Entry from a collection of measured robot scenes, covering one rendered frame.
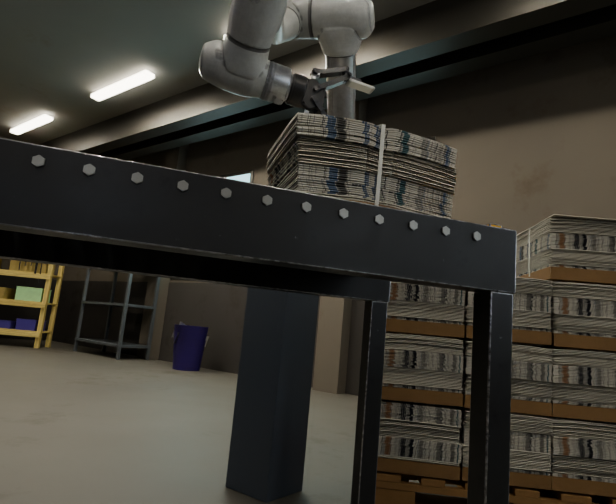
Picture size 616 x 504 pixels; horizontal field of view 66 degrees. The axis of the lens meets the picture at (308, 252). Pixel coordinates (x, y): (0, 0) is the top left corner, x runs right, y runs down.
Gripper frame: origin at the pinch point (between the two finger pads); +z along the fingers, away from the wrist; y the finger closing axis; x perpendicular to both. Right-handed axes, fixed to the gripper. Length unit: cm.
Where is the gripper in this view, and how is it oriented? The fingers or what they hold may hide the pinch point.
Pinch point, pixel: (364, 113)
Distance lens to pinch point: 125.1
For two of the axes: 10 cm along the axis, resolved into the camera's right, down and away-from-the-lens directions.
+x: 2.9, -1.3, -9.5
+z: 9.4, 2.3, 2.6
